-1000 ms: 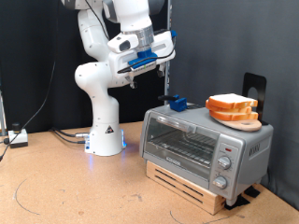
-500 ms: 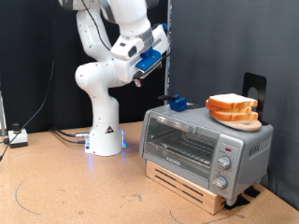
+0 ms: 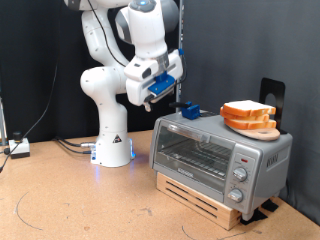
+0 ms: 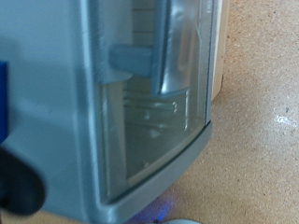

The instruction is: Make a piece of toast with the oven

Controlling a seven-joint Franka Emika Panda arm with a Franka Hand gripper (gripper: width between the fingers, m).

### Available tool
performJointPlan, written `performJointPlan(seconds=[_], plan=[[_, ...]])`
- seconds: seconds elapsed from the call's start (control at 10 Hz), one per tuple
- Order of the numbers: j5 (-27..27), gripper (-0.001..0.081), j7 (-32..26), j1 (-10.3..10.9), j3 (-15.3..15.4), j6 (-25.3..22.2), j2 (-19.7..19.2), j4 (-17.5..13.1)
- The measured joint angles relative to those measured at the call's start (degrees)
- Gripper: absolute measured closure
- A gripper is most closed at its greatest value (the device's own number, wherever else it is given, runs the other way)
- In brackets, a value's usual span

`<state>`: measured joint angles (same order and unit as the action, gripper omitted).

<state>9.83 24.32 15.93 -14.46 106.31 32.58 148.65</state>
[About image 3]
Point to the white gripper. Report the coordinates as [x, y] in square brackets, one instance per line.
[136, 80]

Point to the blue printed spatula grip block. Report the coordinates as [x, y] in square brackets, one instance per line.
[191, 112]

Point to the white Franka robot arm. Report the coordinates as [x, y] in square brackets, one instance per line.
[113, 133]

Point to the silver oven knob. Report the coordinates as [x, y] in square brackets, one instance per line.
[235, 195]
[240, 174]

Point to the silver toaster oven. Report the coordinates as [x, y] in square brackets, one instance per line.
[266, 146]

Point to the wooden slatted riser block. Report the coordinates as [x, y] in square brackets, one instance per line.
[200, 203]

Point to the small wooden serving board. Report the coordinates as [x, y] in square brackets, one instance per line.
[263, 135]

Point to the black metal bookend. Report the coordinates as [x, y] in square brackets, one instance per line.
[266, 86]

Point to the grey backdrop curtain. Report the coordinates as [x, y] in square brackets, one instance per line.
[250, 40]

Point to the black backdrop curtain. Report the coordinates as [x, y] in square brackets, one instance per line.
[33, 50]

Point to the white power box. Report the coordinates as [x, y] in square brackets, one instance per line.
[20, 148]

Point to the black foam pad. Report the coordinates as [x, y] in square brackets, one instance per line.
[256, 216]
[270, 206]

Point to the metal frame leg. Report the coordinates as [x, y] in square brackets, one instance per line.
[2, 126]

